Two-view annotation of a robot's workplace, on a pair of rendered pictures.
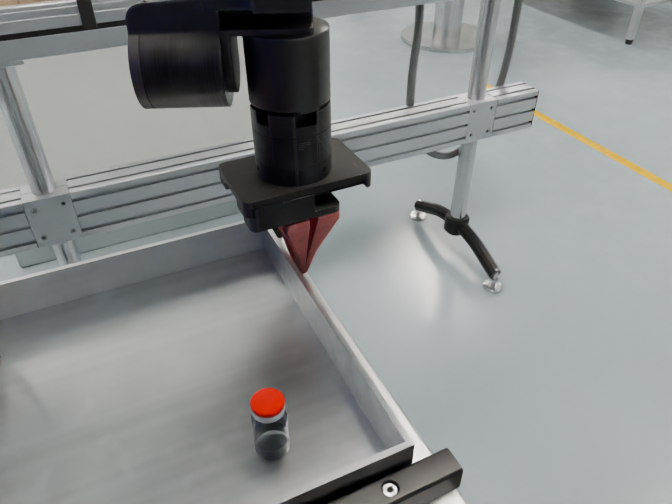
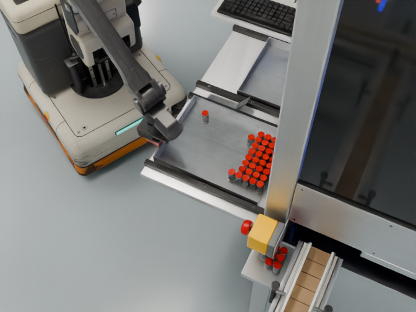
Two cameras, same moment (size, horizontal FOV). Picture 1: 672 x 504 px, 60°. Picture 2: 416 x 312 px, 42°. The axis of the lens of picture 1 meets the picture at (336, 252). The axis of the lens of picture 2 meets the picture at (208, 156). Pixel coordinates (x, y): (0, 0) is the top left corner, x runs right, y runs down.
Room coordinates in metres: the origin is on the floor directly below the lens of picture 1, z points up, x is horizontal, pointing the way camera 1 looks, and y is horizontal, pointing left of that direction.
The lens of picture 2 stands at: (0.80, 0.85, 2.27)
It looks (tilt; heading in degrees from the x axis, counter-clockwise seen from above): 58 degrees down; 234
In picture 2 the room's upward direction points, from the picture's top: 2 degrees counter-clockwise
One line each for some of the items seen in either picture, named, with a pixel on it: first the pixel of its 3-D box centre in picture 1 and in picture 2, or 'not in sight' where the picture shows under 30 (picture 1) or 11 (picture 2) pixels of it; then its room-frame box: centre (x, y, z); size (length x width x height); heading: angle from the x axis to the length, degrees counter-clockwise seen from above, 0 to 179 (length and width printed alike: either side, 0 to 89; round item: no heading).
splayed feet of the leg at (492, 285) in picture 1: (454, 233); not in sight; (1.58, -0.40, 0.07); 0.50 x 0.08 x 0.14; 26
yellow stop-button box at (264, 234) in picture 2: not in sight; (264, 235); (0.36, 0.49, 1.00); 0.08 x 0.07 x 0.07; 116
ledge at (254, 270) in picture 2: not in sight; (273, 264); (0.36, 0.53, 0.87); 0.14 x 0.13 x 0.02; 116
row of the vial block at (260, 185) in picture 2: not in sight; (270, 166); (0.17, 0.30, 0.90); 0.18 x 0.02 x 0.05; 26
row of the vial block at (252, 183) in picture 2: not in sight; (264, 163); (0.18, 0.28, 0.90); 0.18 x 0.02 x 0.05; 25
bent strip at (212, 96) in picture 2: not in sight; (228, 98); (0.12, 0.03, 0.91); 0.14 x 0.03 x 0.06; 116
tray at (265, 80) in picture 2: not in sight; (301, 83); (-0.12, 0.12, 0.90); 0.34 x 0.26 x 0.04; 116
